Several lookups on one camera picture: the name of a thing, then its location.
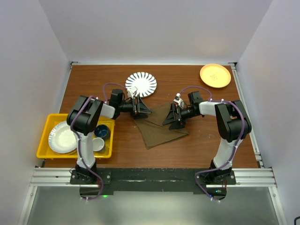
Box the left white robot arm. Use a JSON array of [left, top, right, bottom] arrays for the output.
[[67, 89, 151, 184]]

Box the aluminium frame rail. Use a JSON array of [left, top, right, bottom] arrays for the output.
[[30, 168, 277, 187]]

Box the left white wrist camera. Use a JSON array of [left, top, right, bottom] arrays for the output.
[[127, 86, 138, 98]]

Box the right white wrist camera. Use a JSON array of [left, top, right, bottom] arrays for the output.
[[173, 93, 185, 108]]

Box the white paper plate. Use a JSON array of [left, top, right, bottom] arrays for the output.
[[48, 121, 77, 154]]

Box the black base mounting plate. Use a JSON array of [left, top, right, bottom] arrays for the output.
[[70, 168, 236, 197]]

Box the orange plate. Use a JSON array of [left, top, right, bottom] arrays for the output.
[[199, 64, 231, 88]]

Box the yellow plastic bin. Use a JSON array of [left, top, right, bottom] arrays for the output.
[[36, 113, 115, 159]]

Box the white blue striped plate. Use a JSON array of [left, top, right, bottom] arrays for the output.
[[125, 72, 157, 98]]

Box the white grey mug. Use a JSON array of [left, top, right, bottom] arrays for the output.
[[92, 137, 105, 152]]

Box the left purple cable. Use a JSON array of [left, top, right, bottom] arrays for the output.
[[70, 82, 128, 201]]

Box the dark blue mug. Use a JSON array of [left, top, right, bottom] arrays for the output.
[[94, 124, 111, 140]]

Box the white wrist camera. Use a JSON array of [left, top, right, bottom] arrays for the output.
[[173, 93, 185, 108], [127, 86, 138, 98]]

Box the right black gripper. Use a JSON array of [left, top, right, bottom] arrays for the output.
[[163, 103, 198, 130]]

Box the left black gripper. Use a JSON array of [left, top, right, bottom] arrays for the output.
[[118, 95, 151, 119]]

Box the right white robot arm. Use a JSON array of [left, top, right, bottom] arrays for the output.
[[162, 91, 252, 184]]

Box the brown cloth napkin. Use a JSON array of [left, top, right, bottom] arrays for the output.
[[134, 103, 188, 150]]

